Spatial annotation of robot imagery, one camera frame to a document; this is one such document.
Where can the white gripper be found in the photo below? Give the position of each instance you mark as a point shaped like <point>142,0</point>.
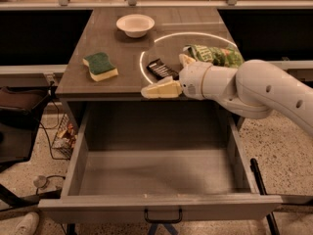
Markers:
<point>192,78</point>

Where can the white shoe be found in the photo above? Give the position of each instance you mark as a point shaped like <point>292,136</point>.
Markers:
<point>28,225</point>

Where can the green yellow sponge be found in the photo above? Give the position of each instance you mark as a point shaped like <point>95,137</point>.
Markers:
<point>99,66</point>

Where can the black pole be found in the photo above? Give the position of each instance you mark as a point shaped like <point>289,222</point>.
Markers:
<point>261,187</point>

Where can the black chair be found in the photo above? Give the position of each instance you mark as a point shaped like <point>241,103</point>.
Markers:
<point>20,115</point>

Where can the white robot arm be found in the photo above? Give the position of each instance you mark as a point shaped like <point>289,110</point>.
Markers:
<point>253,90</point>

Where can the grey wooden cabinet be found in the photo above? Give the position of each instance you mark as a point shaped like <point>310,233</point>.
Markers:
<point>117,102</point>

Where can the dark rxbar chocolate bar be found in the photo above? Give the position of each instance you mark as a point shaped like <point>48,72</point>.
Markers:
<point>160,70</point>

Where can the open grey top drawer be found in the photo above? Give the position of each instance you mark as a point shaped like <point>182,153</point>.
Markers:
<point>115,174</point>

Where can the black drawer handle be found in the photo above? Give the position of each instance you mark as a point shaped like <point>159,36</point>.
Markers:
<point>164,217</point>

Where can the white ceramic bowl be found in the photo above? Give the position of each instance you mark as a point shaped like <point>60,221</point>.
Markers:
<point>135,25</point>

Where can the small round grey object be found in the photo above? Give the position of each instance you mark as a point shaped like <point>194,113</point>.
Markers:
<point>40,182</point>

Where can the green chip bag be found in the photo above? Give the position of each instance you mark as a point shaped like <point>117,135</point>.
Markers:
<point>221,57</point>

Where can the wire basket with items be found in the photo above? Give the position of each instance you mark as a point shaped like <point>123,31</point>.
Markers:
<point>65,138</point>

